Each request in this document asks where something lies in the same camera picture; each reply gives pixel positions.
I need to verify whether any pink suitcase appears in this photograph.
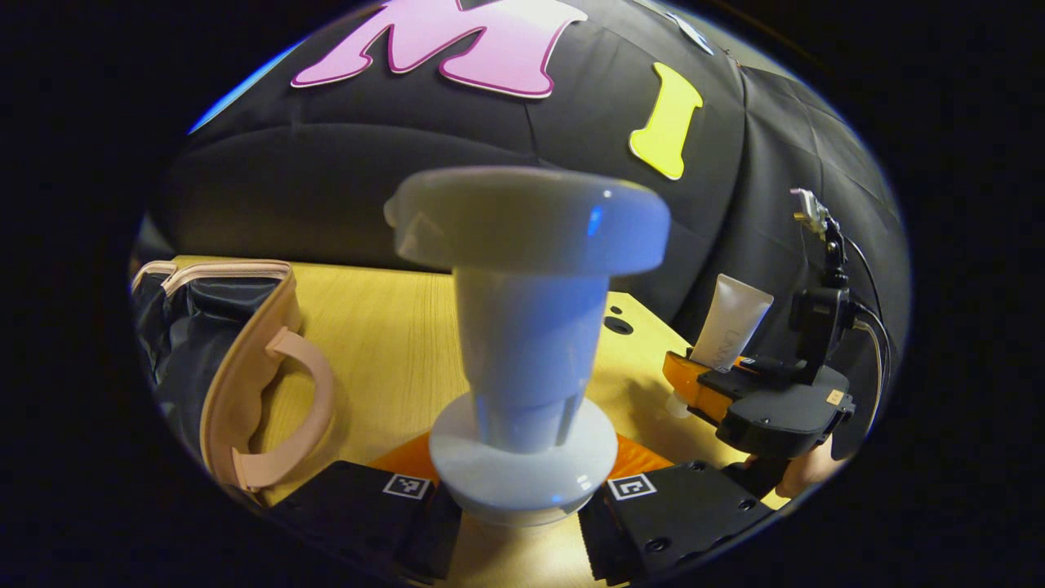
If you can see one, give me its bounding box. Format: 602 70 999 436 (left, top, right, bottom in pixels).
131 257 336 495

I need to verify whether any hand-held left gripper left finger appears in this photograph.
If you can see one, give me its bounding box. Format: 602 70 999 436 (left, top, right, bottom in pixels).
265 431 465 582

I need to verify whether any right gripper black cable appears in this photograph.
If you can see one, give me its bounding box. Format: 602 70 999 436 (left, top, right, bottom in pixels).
841 233 892 409

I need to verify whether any white pump bottle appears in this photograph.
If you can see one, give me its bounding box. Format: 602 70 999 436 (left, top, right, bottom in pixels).
384 167 672 528

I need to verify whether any white squeeze tube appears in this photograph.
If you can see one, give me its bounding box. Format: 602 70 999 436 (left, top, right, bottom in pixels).
665 274 775 419

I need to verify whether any black backdrop cloth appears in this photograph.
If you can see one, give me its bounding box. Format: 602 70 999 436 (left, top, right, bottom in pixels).
135 0 911 393

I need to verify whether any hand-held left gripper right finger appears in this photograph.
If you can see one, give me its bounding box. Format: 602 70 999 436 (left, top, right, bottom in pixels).
578 433 776 587

